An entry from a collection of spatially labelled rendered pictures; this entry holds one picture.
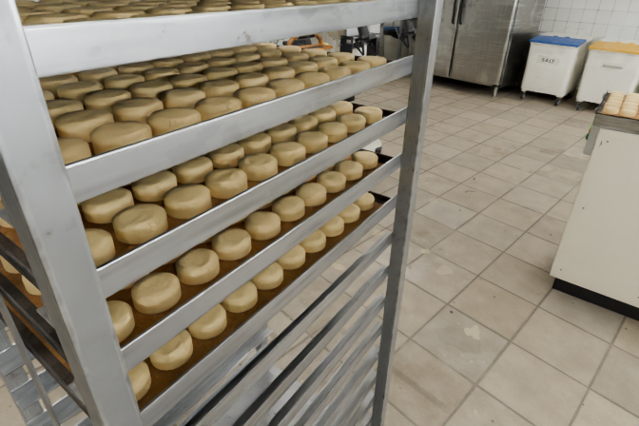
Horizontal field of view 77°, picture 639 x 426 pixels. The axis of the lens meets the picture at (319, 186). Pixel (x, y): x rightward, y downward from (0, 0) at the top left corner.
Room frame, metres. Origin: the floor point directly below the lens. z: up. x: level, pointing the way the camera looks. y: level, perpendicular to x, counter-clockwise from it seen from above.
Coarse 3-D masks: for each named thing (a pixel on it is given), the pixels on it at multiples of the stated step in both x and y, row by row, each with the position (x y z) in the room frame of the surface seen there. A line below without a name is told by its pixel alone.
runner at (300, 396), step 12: (384, 300) 0.72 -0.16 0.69; (372, 312) 0.67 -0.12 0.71; (360, 324) 0.63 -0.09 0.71; (348, 336) 0.62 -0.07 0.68; (336, 348) 0.59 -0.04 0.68; (348, 348) 0.59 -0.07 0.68; (324, 360) 0.56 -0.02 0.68; (336, 360) 0.55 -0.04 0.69; (312, 372) 0.53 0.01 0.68; (324, 372) 0.52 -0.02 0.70; (312, 384) 0.49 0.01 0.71; (300, 396) 0.46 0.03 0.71; (288, 408) 0.46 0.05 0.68; (300, 408) 0.46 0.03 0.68; (276, 420) 0.44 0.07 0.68; (288, 420) 0.43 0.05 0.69
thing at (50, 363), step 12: (372, 192) 0.75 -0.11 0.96; (0, 312) 0.41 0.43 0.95; (12, 312) 0.41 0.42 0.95; (24, 324) 0.39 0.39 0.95; (24, 336) 0.37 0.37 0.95; (36, 348) 0.35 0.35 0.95; (48, 360) 0.33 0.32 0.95; (48, 372) 0.32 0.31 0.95; (60, 372) 0.32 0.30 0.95; (60, 384) 0.30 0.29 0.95; (72, 396) 0.28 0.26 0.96; (84, 408) 0.27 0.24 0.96
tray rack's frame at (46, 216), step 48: (0, 0) 0.22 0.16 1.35; (0, 48) 0.22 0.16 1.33; (0, 96) 0.21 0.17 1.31; (0, 144) 0.20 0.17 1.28; (48, 144) 0.22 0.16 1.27; (48, 192) 0.22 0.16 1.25; (48, 240) 0.21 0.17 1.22; (48, 288) 0.21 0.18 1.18; (96, 288) 0.22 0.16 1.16; (0, 336) 0.48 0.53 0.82; (96, 336) 0.22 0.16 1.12; (96, 384) 0.21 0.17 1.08
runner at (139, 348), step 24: (384, 168) 0.66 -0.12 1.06; (360, 192) 0.60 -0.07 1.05; (312, 216) 0.49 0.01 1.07; (288, 240) 0.44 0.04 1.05; (240, 264) 0.37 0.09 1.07; (264, 264) 0.40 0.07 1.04; (216, 288) 0.34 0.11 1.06; (192, 312) 0.31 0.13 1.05; (144, 336) 0.27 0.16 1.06; (168, 336) 0.29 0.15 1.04; (72, 384) 0.24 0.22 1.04
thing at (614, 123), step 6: (600, 114) 1.58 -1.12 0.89; (594, 120) 1.59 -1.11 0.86; (600, 120) 1.57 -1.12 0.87; (606, 120) 1.56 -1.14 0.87; (612, 120) 1.55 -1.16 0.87; (618, 120) 1.54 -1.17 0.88; (624, 120) 1.53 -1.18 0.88; (630, 120) 1.52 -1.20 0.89; (606, 126) 1.56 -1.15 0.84; (612, 126) 1.55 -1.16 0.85; (618, 126) 1.54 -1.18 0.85; (624, 126) 1.53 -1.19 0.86; (630, 126) 1.51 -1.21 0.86; (636, 126) 1.50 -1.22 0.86; (636, 132) 1.50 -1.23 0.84
